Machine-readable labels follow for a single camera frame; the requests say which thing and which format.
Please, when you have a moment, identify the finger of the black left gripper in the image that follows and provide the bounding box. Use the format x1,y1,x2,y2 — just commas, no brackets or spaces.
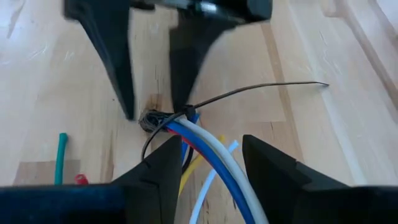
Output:
63,0,137,121
169,17,239,113

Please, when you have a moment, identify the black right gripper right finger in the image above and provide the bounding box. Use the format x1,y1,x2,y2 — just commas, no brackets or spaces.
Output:
241,134,354,224

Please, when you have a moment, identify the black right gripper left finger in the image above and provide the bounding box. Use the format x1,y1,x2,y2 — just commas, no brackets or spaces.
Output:
110,134,183,224

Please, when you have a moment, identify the thin black cable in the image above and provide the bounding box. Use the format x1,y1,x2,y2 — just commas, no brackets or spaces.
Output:
181,146,196,174

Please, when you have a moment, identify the multicoloured cable bundle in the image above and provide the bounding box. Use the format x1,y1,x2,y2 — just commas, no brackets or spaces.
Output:
176,117,271,224

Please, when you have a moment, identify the thin pale blue cable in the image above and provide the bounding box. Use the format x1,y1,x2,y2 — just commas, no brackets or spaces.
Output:
188,139,241,224

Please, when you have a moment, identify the black zip tie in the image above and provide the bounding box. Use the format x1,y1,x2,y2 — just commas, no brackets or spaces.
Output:
141,80,330,162

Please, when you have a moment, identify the bundle of coloured cables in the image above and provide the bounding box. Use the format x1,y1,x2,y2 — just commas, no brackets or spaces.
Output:
53,132,69,187
73,128,194,186
165,113,256,224

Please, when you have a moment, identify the dark cable bundle end wrap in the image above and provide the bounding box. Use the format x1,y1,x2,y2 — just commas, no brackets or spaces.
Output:
138,108,177,134

